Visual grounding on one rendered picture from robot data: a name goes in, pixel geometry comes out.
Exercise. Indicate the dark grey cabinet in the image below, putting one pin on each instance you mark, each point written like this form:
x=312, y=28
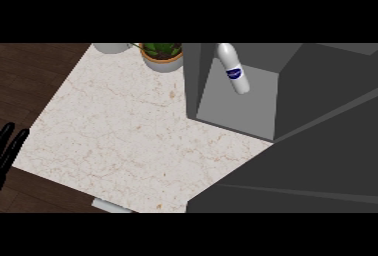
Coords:
x=255, y=93

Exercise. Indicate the white water bottle blue label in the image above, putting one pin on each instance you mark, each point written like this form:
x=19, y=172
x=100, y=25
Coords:
x=235, y=71

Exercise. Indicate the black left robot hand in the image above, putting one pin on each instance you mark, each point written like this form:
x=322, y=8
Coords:
x=9, y=150

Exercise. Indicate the grey round pot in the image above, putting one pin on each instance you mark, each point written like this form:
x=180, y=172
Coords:
x=111, y=47

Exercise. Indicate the potted green plant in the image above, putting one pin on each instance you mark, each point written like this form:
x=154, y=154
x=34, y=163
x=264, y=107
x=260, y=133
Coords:
x=161, y=56

